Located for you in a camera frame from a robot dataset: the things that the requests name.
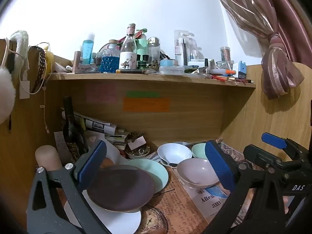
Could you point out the white bowl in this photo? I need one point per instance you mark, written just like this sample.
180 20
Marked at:
174 152

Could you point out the tall jar of sticks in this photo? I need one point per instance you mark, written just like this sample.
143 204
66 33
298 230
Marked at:
225 53

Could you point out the green plate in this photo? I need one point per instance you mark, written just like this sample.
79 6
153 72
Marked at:
158 175

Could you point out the clear blister pack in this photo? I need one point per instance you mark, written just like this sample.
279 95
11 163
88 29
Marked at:
180 48

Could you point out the blue liquid bottle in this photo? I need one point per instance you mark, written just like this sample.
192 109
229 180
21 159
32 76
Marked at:
87 51

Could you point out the dark wine bottle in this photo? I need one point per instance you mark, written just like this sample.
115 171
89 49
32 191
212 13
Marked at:
70 126

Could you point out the white plate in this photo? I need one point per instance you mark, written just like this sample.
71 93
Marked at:
117 220

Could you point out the small bowl of trinkets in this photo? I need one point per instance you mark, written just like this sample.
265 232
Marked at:
137 154

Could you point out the brown braided headband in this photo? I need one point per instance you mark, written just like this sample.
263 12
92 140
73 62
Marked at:
41 63

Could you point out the green pump bottle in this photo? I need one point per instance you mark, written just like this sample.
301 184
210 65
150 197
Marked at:
142 46

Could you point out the low glass jar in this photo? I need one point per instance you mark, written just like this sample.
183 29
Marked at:
223 65

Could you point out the lilac bowl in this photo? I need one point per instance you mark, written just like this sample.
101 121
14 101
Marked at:
195 173

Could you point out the orange marker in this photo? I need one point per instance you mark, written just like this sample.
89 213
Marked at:
228 72

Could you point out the newsprint paper mat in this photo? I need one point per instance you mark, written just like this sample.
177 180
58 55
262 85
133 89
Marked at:
182 209

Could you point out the clear bottle silver cap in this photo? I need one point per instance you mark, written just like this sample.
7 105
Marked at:
153 51

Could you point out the dark pen with gold ends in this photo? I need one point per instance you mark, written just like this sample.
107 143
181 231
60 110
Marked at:
130 71

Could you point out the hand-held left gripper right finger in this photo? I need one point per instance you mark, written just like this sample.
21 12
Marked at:
219 165

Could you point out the glass jar of blue beads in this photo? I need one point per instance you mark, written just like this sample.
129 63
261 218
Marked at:
109 63

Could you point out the wooden desk shelf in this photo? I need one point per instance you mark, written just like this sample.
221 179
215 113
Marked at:
146 78

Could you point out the green sticky note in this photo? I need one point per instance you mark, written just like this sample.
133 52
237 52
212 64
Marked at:
142 94

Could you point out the white fluffy earmuffs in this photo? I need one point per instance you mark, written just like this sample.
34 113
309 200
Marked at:
4 90

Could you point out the orange sticky note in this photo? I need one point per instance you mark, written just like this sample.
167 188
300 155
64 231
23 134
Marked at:
146 104

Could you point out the cream candle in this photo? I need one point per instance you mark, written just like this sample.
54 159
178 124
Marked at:
47 156

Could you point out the clear plastic lidded box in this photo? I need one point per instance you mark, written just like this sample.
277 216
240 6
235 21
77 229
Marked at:
171 70

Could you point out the pink sticky note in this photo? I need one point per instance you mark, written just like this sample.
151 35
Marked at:
101 92

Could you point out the blue round tin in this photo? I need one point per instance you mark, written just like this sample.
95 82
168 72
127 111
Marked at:
168 62

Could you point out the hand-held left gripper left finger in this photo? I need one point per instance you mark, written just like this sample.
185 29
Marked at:
93 160

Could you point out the small white cardboard box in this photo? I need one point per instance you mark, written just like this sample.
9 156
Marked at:
137 142

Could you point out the yellow headband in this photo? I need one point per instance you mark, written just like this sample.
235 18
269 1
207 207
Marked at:
50 61

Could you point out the clear glass bottle illustrated label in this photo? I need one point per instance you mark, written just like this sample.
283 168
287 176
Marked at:
128 53

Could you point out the white hanging tag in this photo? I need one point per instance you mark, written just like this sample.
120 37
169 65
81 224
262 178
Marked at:
24 89

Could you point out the green bowl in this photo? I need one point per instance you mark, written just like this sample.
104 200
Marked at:
198 150

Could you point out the pink striped curtain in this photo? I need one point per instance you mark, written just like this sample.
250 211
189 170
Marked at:
256 9

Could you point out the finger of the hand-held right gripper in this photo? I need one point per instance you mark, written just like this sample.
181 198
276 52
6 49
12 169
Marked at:
273 140
256 157

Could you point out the blue pencil sharpener box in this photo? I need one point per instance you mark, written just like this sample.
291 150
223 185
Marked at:
242 70

